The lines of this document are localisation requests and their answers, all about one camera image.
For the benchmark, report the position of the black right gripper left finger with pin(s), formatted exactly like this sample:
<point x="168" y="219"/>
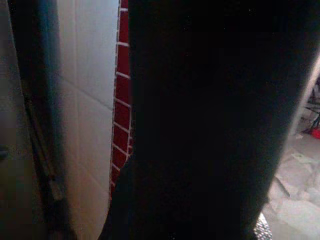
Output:
<point x="42" y="105"/>

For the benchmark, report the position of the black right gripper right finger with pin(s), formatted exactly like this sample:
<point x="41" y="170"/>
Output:
<point x="200" y="120"/>

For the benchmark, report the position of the white crumpled paper scrap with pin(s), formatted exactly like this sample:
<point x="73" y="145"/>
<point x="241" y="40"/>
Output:
<point x="301" y="160"/>
<point x="293" y="215"/>

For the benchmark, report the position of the black metal stand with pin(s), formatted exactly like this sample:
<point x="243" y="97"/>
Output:
<point x="313" y="110"/>

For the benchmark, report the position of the red plastic item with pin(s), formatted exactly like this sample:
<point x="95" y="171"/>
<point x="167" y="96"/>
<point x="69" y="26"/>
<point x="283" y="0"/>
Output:
<point x="316" y="135"/>

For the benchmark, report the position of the silver mesh patch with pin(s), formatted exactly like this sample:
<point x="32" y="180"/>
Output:
<point x="262" y="228"/>

